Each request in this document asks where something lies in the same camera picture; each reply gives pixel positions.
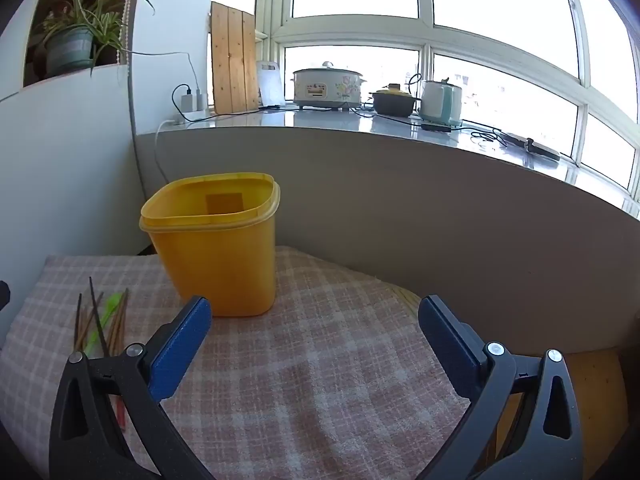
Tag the white power strip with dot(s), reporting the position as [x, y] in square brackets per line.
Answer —
[187, 116]

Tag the pink plaid cloth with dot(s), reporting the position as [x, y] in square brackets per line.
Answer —
[310, 360]

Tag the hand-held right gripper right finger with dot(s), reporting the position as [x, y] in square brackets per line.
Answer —
[445, 345]

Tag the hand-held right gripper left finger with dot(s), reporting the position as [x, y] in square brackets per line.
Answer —
[182, 345]

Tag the black chopstick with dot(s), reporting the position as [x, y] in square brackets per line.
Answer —
[77, 320]
[97, 315]

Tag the black power adapter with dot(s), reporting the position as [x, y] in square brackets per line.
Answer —
[436, 127]

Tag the white cutting board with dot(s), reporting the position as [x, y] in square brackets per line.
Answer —
[271, 82]

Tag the dark clay pot yellow lid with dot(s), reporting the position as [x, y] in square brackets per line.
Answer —
[392, 104]

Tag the green plastic spoon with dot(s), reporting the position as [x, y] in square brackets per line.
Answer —
[107, 312]

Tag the white window frame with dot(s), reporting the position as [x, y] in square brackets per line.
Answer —
[425, 35]

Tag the white handheld device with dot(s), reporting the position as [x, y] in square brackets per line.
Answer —
[537, 149]

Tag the white stone windowsill counter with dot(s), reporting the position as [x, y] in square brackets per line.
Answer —
[325, 122]

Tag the yellow plastic container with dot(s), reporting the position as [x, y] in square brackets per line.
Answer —
[215, 260]

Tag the wooden plank board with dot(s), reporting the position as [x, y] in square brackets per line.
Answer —
[232, 60]

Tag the potted spider plant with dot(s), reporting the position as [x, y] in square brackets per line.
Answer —
[70, 50]

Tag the red-ended wooden chopstick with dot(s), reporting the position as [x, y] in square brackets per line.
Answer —
[121, 315]

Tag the teal and white kettle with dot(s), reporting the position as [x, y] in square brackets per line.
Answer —
[437, 102]

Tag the white floral electric cooker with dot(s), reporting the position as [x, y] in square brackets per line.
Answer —
[325, 87]

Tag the slim white wall charger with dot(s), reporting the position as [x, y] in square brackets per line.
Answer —
[199, 100]

